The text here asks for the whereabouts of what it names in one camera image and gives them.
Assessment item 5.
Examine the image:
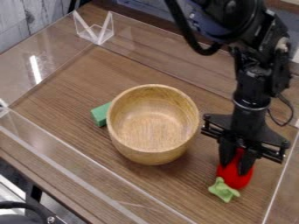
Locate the red plush strawberry toy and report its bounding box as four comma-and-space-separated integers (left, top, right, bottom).
207, 147, 255, 204

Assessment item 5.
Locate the black table frame bracket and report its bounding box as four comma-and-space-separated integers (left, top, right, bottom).
24, 184, 66, 224

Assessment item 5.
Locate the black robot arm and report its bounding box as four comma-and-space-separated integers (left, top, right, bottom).
164, 0, 291, 176

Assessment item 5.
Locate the clear acrylic corner bracket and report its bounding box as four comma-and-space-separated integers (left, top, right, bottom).
72, 11, 114, 46

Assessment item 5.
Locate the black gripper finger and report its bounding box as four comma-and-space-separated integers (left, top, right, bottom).
219, 137, 236, 166
237, 147, 257, 176

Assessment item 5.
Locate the green foam block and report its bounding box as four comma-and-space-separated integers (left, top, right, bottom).
90, 102, 110, 127

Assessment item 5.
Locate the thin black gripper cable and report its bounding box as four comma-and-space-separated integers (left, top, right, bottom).
265, 94, 296, 128

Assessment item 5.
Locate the wooden bowl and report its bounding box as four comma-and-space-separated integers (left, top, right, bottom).
106, 84, 200, 165

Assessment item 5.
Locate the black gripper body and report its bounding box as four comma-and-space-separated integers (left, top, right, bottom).
201, 114, 291, 164

